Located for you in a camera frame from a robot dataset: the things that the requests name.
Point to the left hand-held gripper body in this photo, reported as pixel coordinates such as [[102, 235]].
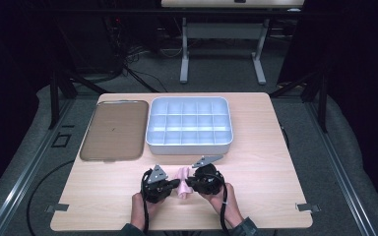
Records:
[[154, 191]]

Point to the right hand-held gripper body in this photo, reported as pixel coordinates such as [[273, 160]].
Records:
[[208, 182]]

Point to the pink sock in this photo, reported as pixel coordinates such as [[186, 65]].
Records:
[[183, 189]]

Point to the person's left hand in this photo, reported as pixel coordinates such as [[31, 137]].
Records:
[[138, 209]]

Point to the person's right hand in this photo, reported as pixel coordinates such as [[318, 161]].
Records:
[[228, 205]]

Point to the white divided storage box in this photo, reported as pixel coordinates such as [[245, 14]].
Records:
[[189, 126]]

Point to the brown tray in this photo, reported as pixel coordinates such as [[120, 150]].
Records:
[[114, 131]]

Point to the grey tape piece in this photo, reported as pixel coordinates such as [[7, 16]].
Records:
[[57, 207], [306, 207]]

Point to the desk with white legs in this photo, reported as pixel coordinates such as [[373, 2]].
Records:
[[223, 31]]

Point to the aluminium floor rail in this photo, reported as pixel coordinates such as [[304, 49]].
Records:
[[338, 167], [29, 167]]

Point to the black metal frame strut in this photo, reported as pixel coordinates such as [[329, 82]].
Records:
[[55, 101], [323, 105]]

